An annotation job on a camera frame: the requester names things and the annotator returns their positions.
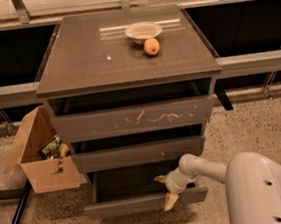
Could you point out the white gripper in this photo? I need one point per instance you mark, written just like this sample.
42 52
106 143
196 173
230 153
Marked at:
171 183

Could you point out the grey bottom drawer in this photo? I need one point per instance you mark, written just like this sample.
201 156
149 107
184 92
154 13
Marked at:
129 190

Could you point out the grey drawer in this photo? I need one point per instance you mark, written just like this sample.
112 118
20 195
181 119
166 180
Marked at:
138 154
129 190
136 119

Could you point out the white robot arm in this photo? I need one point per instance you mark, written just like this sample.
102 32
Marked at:
252 182

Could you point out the grey middle drawer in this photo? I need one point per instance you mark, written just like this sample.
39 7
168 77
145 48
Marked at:
138 154

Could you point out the grey top drawer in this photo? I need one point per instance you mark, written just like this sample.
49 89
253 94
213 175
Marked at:
136 119

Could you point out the grey drawer cabinet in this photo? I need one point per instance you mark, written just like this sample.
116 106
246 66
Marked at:
93 67

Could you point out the open cardboard box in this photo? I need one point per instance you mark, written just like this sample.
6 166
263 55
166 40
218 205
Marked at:
44 175

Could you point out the black table leg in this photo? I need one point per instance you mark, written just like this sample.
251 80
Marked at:
223 99

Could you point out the green snack packet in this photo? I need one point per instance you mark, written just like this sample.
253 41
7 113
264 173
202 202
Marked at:
51 148

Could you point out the orange fruit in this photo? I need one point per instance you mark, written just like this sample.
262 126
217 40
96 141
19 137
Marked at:
151 46

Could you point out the black metal floor stand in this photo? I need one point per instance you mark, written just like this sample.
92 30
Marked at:
20 194

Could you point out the white bowl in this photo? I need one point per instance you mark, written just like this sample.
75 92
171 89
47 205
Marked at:
141 31

